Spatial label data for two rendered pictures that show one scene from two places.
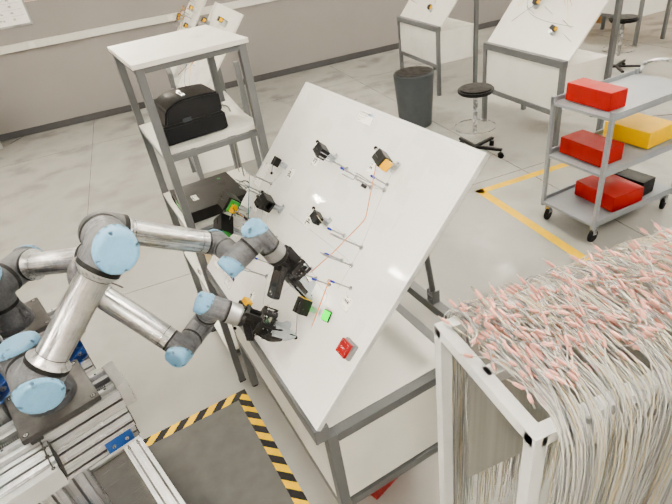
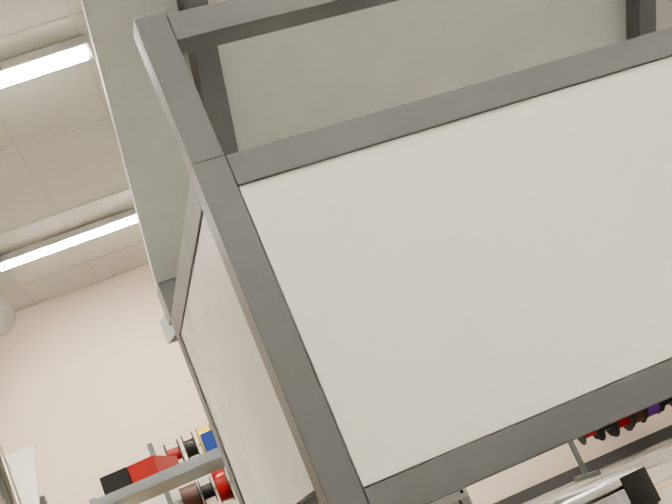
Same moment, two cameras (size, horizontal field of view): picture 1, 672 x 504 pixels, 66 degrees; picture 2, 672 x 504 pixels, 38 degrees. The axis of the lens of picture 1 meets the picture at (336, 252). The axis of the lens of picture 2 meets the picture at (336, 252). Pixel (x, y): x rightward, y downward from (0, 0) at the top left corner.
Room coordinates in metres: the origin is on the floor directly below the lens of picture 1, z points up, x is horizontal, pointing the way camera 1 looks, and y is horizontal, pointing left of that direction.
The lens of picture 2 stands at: (1.56, -1.41, 0.37)
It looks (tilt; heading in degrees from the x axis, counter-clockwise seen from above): 15 degrees up; 96
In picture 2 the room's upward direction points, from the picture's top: 24 degrees counter-clockwise
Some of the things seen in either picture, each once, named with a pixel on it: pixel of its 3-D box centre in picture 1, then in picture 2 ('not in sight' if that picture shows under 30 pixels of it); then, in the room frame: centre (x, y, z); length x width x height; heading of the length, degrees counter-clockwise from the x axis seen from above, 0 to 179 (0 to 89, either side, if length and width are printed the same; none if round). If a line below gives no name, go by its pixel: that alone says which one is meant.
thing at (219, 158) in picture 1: (213, 105); not in sight; (5.07, 0.96, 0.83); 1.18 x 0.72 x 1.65; 17
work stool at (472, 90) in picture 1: (472, 122); not in sight; (4.81, -1.53, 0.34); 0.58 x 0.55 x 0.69; 177
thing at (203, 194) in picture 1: (208, 197); not in sight; (2.47, 0.62, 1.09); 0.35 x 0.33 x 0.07; 25
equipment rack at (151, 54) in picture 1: (223, 216); not in sight; (2.55, 0.59, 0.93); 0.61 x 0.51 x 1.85; 25
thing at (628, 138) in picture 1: (622, 147); not in sight; (3.39, -2.20, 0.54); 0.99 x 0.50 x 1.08; 112
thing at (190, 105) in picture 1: (186, 112); not in sight; (2.44, 0.60, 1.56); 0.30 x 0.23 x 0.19; 117
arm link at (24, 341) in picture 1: (25, 358); not in sight; (1.12, 0.91, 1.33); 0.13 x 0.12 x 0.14; 33
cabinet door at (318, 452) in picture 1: (298, 415); not in sight; (1.38, 0.25, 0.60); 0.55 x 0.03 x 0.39; 25
